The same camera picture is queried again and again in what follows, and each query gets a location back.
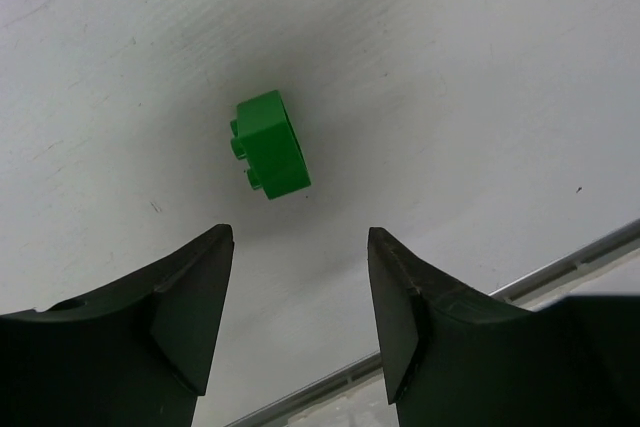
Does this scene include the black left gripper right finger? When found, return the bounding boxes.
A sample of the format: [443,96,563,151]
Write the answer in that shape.
[367,226,640,427]

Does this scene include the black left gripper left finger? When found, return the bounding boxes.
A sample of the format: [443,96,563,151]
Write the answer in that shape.
[1,224,234,426]

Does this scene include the green lego connector brick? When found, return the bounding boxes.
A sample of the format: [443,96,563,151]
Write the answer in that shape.
[230,90,311,200]

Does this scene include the aluminium table frame rail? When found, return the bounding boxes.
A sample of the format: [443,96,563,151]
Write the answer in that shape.
[224,219,640,427]

